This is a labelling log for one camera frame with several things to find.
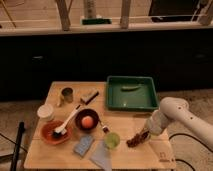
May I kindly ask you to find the dark purple grape bunch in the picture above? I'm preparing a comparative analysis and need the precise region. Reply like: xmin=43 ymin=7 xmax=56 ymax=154
xmin=126 ymin=131 xmax=150 ymax=148

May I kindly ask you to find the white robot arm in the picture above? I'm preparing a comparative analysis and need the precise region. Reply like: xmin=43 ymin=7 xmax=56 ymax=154
xmin=144 ymin=97 xmax=213 ymax=151

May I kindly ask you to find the green cup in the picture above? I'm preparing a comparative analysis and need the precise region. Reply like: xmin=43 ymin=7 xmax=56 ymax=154
xmin=104 ymin=132 xmax=120 ymax=149

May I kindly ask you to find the green plastic tray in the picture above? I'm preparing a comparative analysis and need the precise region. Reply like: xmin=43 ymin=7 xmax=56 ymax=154
xmin=105 ymin=76 xmax=158 ymax=111

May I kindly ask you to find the green pickle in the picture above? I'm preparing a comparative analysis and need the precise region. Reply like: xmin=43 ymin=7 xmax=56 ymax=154
xmin=121 ymin=85 xmax=141 ymax=91

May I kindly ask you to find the small brown white object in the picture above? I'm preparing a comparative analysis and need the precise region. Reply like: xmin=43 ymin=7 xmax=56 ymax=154
xmin=100 ymin=121 xmax=109 ymax=133

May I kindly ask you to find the light blue cloth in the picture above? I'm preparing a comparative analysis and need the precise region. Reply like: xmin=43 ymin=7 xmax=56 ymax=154
xmin=90 ymin=141 xmax=112 ymax=171

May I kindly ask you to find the orange egg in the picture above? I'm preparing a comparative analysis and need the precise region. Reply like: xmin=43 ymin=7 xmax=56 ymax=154
xmin=81 ymin=116 xmax=93 ymax=128

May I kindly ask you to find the blue sponge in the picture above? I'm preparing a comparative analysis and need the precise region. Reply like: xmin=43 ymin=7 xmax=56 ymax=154
xmin=73 ymin=135 xmax=94 ymax=157

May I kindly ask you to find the wooden block eraser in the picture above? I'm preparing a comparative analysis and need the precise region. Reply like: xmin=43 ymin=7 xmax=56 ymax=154
xmin=80 ymin=90 xmax=99 ymax=104

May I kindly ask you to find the dark brown bowl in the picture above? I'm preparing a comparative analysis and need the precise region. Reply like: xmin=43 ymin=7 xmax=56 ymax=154
xmin=75 ymin=109 xmax=99 ymax=131

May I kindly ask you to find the wooden folding table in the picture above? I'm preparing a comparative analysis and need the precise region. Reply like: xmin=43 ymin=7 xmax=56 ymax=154
xmin=24 ymin=82 xmax=176 ymax=171

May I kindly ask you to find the white dish brush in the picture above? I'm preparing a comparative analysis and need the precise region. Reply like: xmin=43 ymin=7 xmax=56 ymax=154
xmin=53 ymin=105 xmax=80 ymax=138

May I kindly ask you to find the metal cup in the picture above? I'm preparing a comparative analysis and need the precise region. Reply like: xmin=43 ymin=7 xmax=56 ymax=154
xmin=61 ymin=87 xmax=73 ymax=103

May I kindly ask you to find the orange bowl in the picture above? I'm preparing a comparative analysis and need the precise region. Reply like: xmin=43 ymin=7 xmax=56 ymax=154
xmin=40 ymin=120 xmax=72 ymax=145

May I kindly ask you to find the white lidded container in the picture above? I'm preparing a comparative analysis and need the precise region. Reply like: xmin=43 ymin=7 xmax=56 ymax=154
xmin=37 ymin=104 xmax=54 ymax=122

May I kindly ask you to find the green block on shelf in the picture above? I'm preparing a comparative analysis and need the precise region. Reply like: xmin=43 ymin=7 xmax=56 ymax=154
xmin=82 ymin=18 xmax=111 ymax=25

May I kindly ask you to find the black pole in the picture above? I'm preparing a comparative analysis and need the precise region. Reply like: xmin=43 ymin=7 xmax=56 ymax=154
xmin=10 ymin=122 xmax=25 ymax=171

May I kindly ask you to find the black cable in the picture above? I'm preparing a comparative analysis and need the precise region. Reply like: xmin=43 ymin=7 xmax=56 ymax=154
xmin=168 ymin=132 xmax=213 ymax=171

